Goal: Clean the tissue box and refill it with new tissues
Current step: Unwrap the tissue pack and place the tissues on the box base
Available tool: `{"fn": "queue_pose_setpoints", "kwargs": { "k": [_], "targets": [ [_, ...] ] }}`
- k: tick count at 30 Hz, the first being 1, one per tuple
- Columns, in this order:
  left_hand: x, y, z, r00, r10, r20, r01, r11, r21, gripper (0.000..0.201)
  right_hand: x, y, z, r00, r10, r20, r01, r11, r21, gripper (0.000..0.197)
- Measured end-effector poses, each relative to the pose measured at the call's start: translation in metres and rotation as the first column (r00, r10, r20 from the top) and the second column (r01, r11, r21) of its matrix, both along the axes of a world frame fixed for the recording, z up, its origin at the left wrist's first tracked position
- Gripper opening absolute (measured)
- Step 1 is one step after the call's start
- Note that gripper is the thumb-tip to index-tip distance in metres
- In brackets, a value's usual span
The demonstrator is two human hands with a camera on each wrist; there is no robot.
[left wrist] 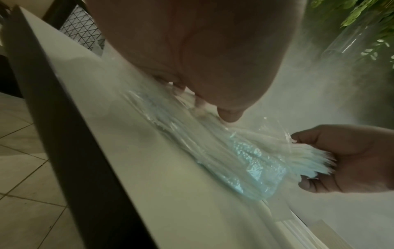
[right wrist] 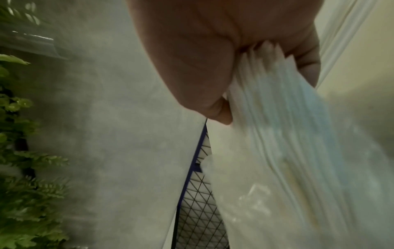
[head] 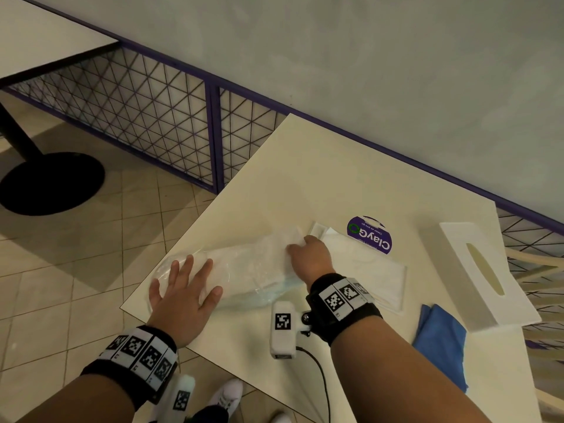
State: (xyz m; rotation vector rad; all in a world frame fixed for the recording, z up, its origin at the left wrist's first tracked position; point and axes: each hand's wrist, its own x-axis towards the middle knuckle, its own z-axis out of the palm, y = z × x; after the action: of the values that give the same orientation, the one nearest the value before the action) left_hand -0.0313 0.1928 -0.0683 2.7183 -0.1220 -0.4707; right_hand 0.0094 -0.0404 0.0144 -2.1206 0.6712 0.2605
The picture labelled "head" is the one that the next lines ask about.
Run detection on person's right hand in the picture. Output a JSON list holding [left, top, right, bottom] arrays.
[[286, 235, 335, 290]]

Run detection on person's left hand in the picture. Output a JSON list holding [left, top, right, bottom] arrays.
[[149, 255, 223, 348]]

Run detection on white tissue box base tray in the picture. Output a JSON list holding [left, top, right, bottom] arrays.
[[307, 221, 408, 314]]

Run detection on clear plastic tissue wrapper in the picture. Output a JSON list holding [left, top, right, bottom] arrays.
[[151, 226, 311, 311]]

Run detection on blue cleaning cloth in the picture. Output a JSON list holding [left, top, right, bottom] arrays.
[[411, 303, 469, 394]]

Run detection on white tissue box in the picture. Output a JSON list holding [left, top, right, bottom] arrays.
[[439, 221, 542, 334]]

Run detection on person's right forearm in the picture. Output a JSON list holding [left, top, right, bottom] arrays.
[[330, 315, 492, 423]]

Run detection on person's dark clothing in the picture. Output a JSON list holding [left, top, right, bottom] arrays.
[[187, 405, 230, 423]]

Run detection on round purple sticker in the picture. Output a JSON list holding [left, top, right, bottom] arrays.
[[346, 215, 394, 256]]

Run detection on black left wristband with markers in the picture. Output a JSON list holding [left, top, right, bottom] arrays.
[[80, 325, 179, 413]]

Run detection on purple mesh railing fence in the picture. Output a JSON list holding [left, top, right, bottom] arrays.
[[0, 0, 564, 260]]

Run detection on cream slatted chair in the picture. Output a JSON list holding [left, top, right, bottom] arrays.
[[503, 245, 564, 423]]

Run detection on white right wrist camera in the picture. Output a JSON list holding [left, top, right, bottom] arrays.
[[269, 301, 311, 360]]

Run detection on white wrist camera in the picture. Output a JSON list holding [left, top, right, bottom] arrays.
[[269, 301, 311, 360], [156, 375, 196, 423]]

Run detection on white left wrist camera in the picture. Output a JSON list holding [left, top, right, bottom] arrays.
[[156, 375, 196, 423]]

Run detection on black camera cable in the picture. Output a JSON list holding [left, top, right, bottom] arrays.
[[296, 345, 332, 423]]

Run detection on table with black pedestal base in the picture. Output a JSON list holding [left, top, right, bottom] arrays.
[[0, 0, 120, 217]]

